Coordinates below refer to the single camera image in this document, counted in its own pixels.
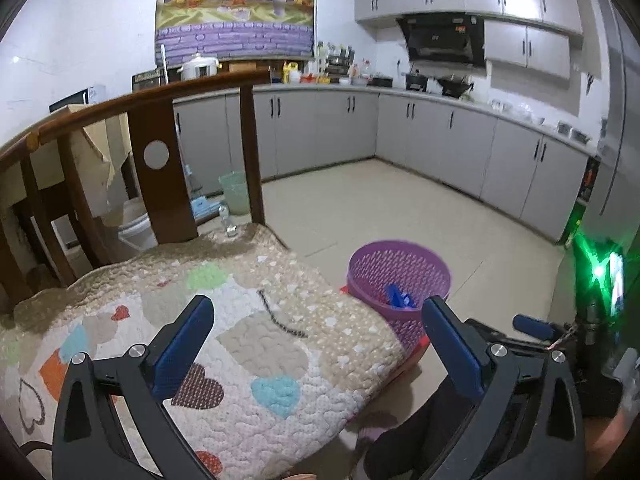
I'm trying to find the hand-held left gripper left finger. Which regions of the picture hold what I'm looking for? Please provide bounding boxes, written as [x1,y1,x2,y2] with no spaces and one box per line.
[51,295,216,480]

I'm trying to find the black wok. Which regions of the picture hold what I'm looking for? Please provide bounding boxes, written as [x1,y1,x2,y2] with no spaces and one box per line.
[437,75,473,97]

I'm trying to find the blue mop base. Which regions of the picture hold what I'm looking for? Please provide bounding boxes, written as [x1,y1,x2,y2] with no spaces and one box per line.
[192,197,221,221]

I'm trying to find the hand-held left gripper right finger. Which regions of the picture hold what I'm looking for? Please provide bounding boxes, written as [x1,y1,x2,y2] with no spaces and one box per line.
[421,295,586,480]

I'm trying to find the black range hood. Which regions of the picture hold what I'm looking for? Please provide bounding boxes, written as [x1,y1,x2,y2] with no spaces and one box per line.
[396,14,487,67]

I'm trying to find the mop with metal handle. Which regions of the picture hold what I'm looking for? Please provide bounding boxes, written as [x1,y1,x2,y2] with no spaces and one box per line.
[160,44,201,211]

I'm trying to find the green plastic bin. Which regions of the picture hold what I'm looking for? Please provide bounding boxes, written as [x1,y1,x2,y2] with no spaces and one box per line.
[218,171,248,216]

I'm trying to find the grey refrigerator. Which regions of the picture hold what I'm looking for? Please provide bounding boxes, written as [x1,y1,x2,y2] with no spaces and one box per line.
[585,0,640,241]

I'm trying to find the beige cardboard box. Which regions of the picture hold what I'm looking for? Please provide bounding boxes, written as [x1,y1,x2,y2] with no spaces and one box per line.
[30,102,133,216]

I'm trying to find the wall poster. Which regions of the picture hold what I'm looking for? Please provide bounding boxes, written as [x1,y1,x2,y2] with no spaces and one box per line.
[155,0,318,58]

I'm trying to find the white plastic bucket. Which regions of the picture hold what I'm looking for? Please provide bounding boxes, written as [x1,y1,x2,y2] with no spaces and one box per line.
[119,197,153,252]

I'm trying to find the grey lower kitchen cabinets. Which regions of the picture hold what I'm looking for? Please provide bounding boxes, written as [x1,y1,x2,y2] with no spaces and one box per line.
[172,82,591,246]

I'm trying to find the purple plastic basket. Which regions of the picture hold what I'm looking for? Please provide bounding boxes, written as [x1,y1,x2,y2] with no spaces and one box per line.
[346,240,452,351]

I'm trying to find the white rice cooker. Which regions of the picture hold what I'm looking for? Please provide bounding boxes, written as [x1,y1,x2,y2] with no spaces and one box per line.
[179,52,221,82]

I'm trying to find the kitchen spice rack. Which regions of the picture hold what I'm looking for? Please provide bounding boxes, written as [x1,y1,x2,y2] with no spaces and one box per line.
[314,42,357,83]

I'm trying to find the torn blue box large characters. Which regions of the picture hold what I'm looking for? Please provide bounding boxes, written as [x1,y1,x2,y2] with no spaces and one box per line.
[384,284,421,311]

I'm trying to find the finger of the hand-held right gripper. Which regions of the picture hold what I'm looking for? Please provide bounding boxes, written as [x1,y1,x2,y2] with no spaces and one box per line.
[467,319,548,358]
[512,313,576,347]

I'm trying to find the white microwave oven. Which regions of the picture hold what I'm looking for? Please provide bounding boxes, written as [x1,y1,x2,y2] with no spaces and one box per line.
[49,86,98,113]

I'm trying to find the person's right forearm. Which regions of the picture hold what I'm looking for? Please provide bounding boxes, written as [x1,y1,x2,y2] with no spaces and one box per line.
[582,407,633,466]

